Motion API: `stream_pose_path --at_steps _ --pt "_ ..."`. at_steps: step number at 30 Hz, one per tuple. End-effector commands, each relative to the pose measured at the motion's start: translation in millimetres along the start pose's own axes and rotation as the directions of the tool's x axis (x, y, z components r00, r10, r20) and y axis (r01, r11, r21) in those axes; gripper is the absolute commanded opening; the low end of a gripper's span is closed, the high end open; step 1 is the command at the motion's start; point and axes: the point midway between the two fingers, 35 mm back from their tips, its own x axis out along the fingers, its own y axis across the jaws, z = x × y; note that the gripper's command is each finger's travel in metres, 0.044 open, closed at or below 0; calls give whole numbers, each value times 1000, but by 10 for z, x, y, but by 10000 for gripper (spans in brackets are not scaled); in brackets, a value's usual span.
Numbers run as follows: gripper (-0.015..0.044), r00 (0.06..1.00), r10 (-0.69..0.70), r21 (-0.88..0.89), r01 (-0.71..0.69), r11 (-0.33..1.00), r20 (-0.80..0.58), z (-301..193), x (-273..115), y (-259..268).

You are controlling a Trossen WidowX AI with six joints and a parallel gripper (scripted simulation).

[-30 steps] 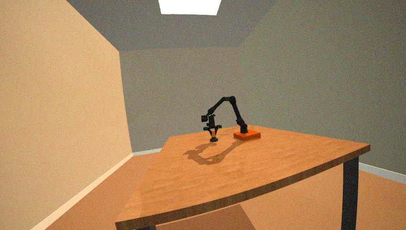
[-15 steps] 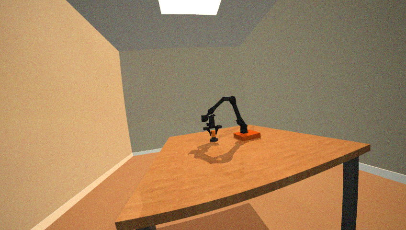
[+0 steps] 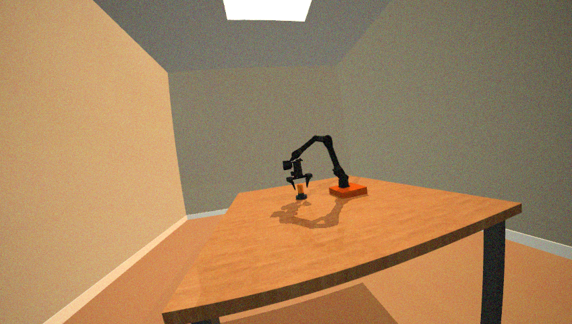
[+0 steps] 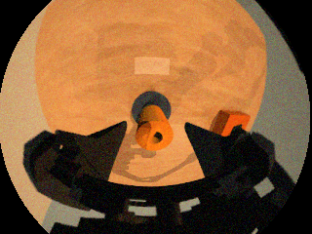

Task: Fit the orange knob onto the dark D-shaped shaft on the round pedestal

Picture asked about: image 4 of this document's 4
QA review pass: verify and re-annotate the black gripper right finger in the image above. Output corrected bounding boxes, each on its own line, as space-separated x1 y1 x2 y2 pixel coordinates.
184 122 250 176

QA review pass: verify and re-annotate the black round pedestal with short shaft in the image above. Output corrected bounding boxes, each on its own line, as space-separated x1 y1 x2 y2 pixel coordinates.
133 91 171 123

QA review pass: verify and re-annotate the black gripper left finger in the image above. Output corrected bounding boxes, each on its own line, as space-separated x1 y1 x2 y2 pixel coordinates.
55 121 128 180

